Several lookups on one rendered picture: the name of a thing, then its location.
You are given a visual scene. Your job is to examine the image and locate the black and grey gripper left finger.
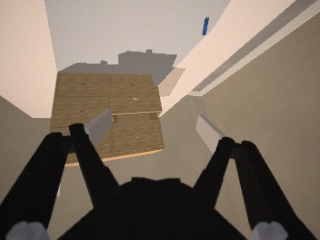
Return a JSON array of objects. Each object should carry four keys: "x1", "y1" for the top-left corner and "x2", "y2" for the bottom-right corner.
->
[{"x1": 0, "y1": 109, "x2": 140, "y2": 240}]

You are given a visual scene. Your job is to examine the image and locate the brown wooden chest of drawers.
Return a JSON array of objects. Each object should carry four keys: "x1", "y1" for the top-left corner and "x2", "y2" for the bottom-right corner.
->
[{"x1": 49, "y1": 72, "x2": 165, "y2": 166}]

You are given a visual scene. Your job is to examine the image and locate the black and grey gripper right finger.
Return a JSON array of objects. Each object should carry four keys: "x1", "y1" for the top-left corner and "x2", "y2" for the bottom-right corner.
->
[{"x1": 173, "y1": 115, "x2": 318, "y2": 240}]

